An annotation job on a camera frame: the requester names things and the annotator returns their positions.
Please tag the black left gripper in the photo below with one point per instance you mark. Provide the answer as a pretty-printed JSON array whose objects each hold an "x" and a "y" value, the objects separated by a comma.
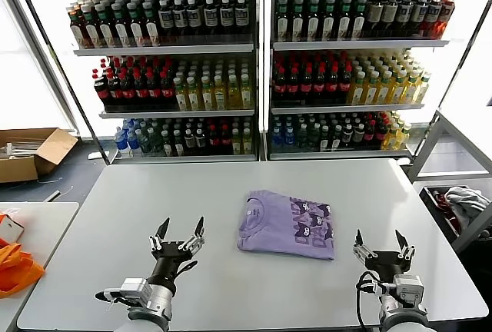
[{"x": 169, "y": 259}]

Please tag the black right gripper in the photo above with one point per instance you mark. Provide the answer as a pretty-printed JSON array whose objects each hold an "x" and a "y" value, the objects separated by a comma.
[{"x": 386, "y": 264}]

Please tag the purple printed T-shirt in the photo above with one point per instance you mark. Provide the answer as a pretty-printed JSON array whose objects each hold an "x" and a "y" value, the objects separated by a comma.
[{"x": 276, "y": 232}]

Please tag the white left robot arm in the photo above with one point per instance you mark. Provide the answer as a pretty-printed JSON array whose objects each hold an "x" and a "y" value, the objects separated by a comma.
[{"x": 153, "y": 301}]

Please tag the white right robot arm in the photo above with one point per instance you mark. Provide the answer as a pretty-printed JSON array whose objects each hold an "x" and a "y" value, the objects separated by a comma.
[{"x": 403, "y": 313}]

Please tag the black storage bin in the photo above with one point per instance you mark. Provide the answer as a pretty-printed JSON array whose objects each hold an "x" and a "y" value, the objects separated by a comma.
[{"x": 430, "y": 201}]

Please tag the dark red garment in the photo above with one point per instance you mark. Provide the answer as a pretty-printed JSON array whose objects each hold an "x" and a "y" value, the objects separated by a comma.
[{"x": 442, "y": 198}]

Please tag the grey white garment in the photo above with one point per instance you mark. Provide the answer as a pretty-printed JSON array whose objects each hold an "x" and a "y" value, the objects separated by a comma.
[{"x": 465, "y": 197}]

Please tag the green plastic drink bottle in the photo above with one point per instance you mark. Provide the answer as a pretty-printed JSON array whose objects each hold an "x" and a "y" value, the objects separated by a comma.
[
  {"x": 313, "y": 138},
  {"x": 144, "y": 143},
  {"x": 155, "y": 143},
  {"x": 301, "y": 140}
]

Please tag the dark bottle grey label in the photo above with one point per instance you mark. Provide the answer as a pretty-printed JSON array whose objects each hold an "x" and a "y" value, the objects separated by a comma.
[
  {"x": 200, "y": 141},
  {"x": 358, "y": 135},
  {"x": 347, "y": 136},
  {"x": 189, "y": 141}
]

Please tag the blue plastic water bottle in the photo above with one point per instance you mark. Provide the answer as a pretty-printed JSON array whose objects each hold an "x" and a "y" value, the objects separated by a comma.
[
  {"x": 121, "y": 143},
  {"x": 289, "y": 140},
  {"x": 133, "y": 143},
  {"x": 277, "y": 140}
]

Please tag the red cap cola bottle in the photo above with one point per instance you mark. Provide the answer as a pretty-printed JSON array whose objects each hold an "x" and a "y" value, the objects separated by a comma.
[
  {"x": 306, "y": 86},
  {"x": 154, "y": 91},
  {"x": 128, "y": 91},
  {"x": 166, "y": 91},
  {"x": 225, "y": 141},
  {"x": 380, "y": 135},
  {"x": 319, "y": 86},
  {"x": 280, "y": 86},
  {"x": 114, "y": 91},
  {"x": 345, "y": 86},
  {"x": 141, "y": 91},
  {"x": 102, "y": 91},
  {"x": 370, "y": 136},
  {"x": 292, "y": 86},
  {"x": 213, "y": 141},
  {"x": 332, "y": 86}
]

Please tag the yellow juice bottle green label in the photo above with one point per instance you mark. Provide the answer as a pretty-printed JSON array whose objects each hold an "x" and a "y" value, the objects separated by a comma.
[
  {"x": 422, "y": 91},
  {"x": 403, "y": 138},
  {"x": 246, "y": 95},
  {"x": 409, "y": 91},
  {"x": 207, "y": 97},
  {"x": 180, "y": 97},
  {"x": 219, "y": 97},
  {"x": 390, "y": 139},
  {"x": 357, "y": 91},
  {"x": 247, "y": 143},
  {"x": 233, "y": 95},
  {"x": 237, "y": 143},
  {"x": 383, "y": 91},
  {"x": 396, "y": 91},
  {"x": 370, "y": 91},
  {"x": 193, "y": 97}
]

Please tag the small white floor object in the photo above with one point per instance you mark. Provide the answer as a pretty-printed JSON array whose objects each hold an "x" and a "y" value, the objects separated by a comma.
[{"x": 93, "y": 155}]

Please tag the white side table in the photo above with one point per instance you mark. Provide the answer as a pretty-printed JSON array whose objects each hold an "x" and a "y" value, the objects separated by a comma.
[{"x": 50, "y": 224}]

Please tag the short grey floor strip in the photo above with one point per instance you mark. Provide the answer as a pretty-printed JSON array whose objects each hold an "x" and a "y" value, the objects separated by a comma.
[{"x": 52, "y": 196}]

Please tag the open brown cardboard box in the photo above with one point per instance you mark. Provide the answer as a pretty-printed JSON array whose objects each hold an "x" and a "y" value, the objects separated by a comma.
[{"x": 54, "y": 147}]

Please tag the orange fabric bag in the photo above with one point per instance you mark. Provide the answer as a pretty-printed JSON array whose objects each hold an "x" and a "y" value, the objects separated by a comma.
[{"x": 19, "y": 270}]

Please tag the clear plastic bag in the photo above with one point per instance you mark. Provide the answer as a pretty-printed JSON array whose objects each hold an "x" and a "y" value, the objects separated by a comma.
[{"x": 12, "y": 212}]

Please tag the white orange carton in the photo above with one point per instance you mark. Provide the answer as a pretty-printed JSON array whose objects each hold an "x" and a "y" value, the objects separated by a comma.
[{"x": 9, "y": 228}]

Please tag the grey metal shelf rack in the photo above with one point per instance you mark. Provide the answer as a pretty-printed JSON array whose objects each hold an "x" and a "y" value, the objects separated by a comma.
[
  {"x": 165, "y": 49},
  {"x": 357, "y": 44}
]

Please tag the dark bottle green white label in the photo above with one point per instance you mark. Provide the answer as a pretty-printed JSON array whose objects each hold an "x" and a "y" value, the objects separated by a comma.
[
  {"x": 137, "y": 32},
  {"x": 152, "y": 32},
  {"x": 344, "y": 24},
  {"x": 91, "y": 32},
  {"x": 329, "y": 24},
  {"x": 105, "y": 32},
  {"x": 359, "y": 24},
  {"x": 122, "y": 32},
  {"x": 298, "y": 24},
  {"x": 313, "y": 24},
  {"x": 281, "y": 24}
]

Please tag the thin metal pole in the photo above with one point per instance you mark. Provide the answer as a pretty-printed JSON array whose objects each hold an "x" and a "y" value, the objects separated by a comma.
[{"x": 58, "y": 63}]

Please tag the dark bottle blue label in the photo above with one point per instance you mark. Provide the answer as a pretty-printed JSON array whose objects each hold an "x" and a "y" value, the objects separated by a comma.
[
  {"x": 404, "y": 13},
  {"x": 165, "y": 18},
  {"x": 241, "y": 15},
  {"x": 227, "y": 16},
  {"x": 194, "y": 17},
  {"x": 210, "y": 17},
  {"x": 180, "y": 18},
  {"x": 419, "y": 13},
  {"x": 434, "y": 13}
]

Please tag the dark bottle beige label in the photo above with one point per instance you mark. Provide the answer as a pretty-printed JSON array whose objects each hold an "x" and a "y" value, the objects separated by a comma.
[
  {"x": 374, "y": 15},
  {"x": 389, "y": 15}
]

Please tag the red drink bottle blue label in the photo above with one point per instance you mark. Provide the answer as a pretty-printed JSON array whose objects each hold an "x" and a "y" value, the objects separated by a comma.
[{"x": 447, "y": 15}]

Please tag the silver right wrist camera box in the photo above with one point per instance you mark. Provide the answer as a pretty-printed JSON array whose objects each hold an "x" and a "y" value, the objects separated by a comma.
[{"x": 409, "y": 287}]

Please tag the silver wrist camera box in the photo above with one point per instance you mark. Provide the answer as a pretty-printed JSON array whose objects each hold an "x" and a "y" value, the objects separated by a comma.
[
  {"x": 136, "y": 289},
  {"x": 409, "y": 287}
]

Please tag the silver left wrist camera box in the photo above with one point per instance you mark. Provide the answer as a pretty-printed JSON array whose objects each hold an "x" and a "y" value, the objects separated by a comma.
[{"x": 136, "y": 289}]

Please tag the grey metal frame table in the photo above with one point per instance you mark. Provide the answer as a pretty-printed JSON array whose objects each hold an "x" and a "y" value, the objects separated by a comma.
[{"x": 423, "y": 147}]

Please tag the thick grey window post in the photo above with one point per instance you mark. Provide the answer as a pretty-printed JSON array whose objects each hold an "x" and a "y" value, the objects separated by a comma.
[{"x": 57, "y": 95}]

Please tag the dark slanted window post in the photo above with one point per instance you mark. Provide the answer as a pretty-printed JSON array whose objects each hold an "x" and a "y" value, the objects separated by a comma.
[{"x": 460, "y": 63}]

